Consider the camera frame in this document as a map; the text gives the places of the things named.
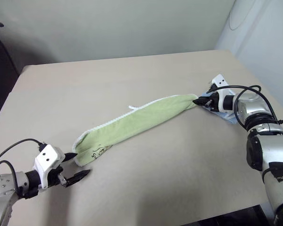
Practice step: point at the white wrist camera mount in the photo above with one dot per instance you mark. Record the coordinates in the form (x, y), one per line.
(220, 81)
(47, 157)

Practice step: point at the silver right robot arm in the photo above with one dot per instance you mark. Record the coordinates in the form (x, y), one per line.
(273, 147)

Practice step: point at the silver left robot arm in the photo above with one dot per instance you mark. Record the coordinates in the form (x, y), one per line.
(2, 186)

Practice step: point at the black chair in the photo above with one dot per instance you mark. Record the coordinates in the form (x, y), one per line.
(0, 70)

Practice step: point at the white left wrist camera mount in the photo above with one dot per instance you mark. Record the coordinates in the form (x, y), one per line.
(47, 157)

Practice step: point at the green towel with white trim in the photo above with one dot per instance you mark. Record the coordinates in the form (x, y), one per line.
(143, 117)

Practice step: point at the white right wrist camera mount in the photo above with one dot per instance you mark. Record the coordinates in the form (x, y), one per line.
(220, 81)

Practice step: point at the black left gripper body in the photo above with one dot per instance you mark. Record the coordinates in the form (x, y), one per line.
(54, 177)

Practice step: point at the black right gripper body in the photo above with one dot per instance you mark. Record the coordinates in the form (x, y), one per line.
(214, 101)

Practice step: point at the light blue cloth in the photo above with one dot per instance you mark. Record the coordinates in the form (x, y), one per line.
(226, 117)

